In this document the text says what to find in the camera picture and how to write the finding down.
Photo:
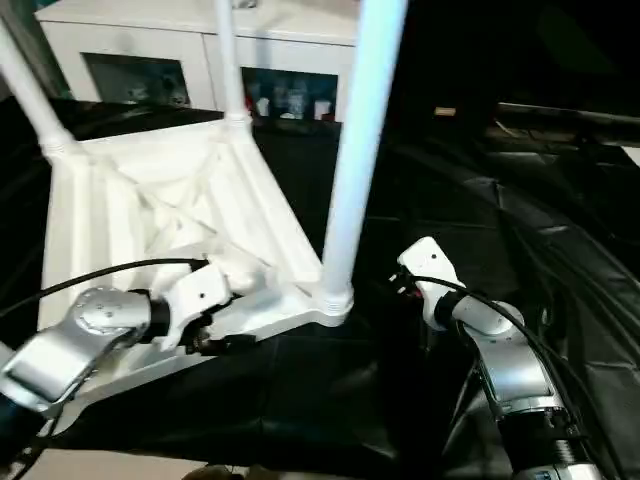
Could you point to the white flat board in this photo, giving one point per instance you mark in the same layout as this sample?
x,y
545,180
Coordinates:
x,y
632,155

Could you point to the black tall cabinet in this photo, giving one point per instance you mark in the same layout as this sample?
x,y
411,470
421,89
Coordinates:
x,y
450,50

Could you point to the yellow label sticker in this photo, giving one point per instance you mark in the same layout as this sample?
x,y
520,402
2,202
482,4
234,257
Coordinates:
x,y
445,111

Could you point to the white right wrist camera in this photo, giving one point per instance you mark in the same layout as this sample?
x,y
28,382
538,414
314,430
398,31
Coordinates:
x,y
430,260

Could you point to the black white crumpled bundle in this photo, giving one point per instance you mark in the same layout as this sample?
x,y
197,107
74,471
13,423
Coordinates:
x,y
244,3

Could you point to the black long bar device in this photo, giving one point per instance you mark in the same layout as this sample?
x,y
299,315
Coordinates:
x,y
575,114

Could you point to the dark brown rounded part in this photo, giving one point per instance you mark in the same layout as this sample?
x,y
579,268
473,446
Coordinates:
x,y
220,474

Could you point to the white plastic table top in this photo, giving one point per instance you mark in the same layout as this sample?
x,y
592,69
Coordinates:
x,y
150,200

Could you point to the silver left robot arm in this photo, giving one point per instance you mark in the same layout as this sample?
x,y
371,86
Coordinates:
x,y
100,310

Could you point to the white small bottle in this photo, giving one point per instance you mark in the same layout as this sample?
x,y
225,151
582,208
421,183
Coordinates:
x,y
321,110
263,107
292,105

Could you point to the black plastic mat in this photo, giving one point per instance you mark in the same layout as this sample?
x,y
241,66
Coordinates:
x,y
450,200

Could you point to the white glass-door cabinet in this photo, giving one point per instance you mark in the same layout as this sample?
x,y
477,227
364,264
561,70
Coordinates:
x,y
150,35

